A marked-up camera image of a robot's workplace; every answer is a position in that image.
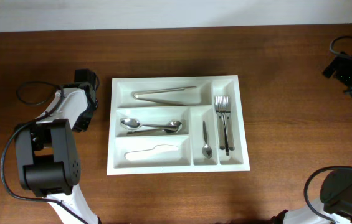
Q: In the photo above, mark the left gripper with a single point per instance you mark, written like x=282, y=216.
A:
x=85, y=123

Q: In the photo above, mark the steel tongs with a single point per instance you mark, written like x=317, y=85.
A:
x=162, y=96

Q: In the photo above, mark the large steel spoon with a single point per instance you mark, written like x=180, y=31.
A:
x=169, y=128
x=134, y=124

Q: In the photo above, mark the steel fork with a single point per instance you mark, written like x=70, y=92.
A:
x=220, y=122
x=231, y=130

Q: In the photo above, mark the small steel teaspoon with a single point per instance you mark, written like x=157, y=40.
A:
x=206, y=149

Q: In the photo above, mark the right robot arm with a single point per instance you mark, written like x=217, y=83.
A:
x=334, y=204

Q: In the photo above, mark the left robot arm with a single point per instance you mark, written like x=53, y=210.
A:
x=48, y=162

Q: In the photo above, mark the white cutlery tray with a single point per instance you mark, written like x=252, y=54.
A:
x=199, y=107

